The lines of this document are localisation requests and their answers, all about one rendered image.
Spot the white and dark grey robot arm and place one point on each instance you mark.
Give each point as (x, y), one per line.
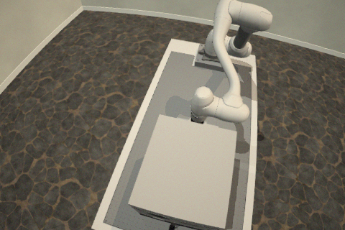
(251, 19)

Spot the grey benchtop instrument with drawer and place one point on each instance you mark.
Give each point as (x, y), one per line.
(186, 174)

